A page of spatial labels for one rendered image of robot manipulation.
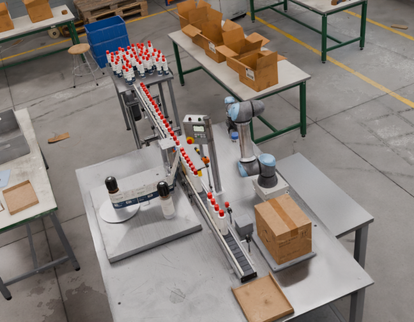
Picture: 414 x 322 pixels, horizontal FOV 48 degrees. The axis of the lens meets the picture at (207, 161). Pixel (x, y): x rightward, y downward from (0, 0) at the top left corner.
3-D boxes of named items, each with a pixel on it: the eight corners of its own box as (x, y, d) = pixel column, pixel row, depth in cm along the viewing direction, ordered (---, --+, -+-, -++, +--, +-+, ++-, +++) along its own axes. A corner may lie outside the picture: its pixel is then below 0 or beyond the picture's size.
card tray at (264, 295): (231, 290, 286) (230, 285, 284) (269, 274, 292) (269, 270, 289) (252, 329, 263) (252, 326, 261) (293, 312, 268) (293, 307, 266)
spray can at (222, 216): (220, 231, 319) (216, 209, 307) (226, 229, 320) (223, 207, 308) (222, 236, 315) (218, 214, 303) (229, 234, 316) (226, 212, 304)
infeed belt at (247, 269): (166, 145, 416) (165, 142, 414) (174, 143, 418) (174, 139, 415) (243, 281, 289) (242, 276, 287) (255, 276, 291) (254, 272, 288)
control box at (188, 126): (190, 136, 343) (186, 114, 331) (212, 137, 338) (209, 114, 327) (186, 144, 335) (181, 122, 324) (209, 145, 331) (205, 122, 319)
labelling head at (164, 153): (163, 166, 386) (157, 140, 370) (178, 161, 388) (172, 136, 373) (168, 176, 375) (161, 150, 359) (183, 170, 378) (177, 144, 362)
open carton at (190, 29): (182, 45, 601) (177, 16, 579) (212, 34, 616) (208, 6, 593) (197, 53, 573) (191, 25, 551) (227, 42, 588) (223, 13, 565)
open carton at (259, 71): (229, 83, 503) (225, 51, 480) (268, 68, 520) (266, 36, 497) (250, 96, 475) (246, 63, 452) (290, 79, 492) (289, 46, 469)
